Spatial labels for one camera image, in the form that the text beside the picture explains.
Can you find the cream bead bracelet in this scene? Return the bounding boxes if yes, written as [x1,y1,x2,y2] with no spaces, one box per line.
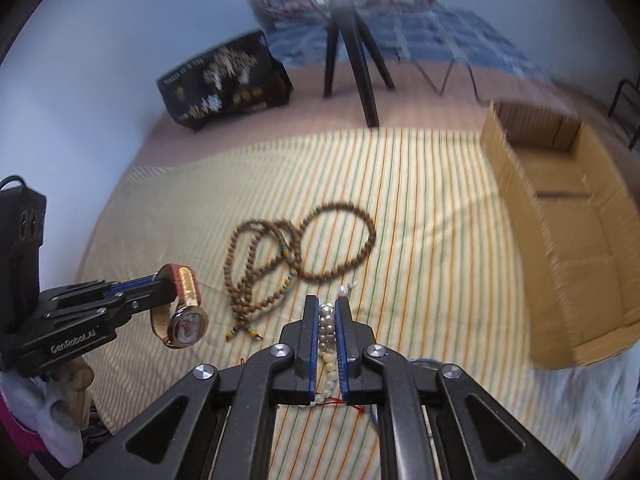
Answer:
[307,351,342,406]

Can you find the red strap wristwatch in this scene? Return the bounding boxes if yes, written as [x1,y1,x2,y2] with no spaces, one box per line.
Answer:
[150,263,208,349]

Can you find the brown wooden bead necklace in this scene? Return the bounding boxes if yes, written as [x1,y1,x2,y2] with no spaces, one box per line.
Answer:
[222,200,378,344]

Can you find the blue thin bangle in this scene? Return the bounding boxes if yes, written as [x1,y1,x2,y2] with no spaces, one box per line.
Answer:
[366,351,438,479]

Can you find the left gloved hand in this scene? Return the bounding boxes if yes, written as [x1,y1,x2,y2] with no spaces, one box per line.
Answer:
[1,358,94,469]

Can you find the yellow striped cloth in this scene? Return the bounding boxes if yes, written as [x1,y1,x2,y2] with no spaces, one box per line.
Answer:
[80,129,639,479]

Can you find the black printed gift bag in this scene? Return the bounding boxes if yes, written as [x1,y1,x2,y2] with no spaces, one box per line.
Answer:
[156,29,293,131]

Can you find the brown cardboard box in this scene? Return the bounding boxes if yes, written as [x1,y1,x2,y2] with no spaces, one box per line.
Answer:
[480,101,639,370]

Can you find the blue checked blanket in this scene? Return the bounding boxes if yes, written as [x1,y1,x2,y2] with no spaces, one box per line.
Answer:
[267,6,551,84]

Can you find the black tripod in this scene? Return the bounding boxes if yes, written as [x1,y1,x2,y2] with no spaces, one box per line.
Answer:
[323,0,396,128]

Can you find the black metal rack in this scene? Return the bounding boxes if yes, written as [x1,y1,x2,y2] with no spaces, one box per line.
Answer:
[608,76,640,151]

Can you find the black cable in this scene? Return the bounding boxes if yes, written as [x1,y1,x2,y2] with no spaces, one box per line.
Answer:
[409,52,494,108]

